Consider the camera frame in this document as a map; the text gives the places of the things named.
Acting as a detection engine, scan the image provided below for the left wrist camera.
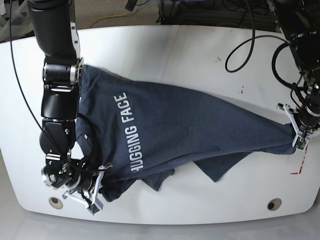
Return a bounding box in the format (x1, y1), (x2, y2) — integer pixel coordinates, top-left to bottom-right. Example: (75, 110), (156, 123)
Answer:
(292, 135), (309, 151)

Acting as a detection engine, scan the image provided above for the right table grommet hole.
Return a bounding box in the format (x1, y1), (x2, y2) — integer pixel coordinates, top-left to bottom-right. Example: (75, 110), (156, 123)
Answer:
(267, 198), (282, 211)

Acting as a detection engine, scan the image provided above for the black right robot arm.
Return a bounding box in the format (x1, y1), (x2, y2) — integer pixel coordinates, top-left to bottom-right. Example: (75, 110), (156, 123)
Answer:
(27, 0), (111, 214)

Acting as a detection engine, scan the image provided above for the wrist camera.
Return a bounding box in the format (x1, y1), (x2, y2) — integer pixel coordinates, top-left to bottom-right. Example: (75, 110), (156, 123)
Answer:
(292, 135), (309, 151)
(87, 199), (103, 216)

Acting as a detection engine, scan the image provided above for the left table grommet hole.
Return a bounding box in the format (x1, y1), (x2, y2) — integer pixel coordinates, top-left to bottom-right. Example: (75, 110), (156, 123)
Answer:
(48, 197), (63, 210)

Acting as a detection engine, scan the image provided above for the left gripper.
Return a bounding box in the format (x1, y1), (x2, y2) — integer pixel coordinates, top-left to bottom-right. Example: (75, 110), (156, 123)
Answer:
(277, 103), (320, 140)

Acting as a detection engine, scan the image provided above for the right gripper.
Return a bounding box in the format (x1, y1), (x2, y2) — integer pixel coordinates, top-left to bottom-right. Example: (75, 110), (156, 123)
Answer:
(41, 162), (113, 208)

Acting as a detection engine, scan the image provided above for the dark blue T-shirt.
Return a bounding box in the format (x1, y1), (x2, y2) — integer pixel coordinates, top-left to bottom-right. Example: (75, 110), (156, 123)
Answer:
(76, 65), (295, 202)

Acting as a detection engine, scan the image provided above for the table grommet hole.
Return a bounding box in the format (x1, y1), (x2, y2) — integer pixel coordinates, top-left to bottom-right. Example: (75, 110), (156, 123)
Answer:
(267, 198), (282, 211)
(48, 197), (63, 210)

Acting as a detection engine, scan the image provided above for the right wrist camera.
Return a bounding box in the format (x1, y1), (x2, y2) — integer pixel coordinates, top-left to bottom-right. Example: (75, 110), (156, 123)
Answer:
(87, 199), (103, 216)

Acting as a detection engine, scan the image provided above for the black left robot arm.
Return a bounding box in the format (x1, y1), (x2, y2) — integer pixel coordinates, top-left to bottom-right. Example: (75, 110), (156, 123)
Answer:
(269, 0), (320, 134)

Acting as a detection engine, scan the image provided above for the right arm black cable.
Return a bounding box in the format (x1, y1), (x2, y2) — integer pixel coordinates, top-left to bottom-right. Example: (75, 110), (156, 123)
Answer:
(8, 0), (101, 173)

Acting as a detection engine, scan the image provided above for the red tape marking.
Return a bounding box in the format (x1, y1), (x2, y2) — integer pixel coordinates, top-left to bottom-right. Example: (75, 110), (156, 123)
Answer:
(290, 149), (307, 175)

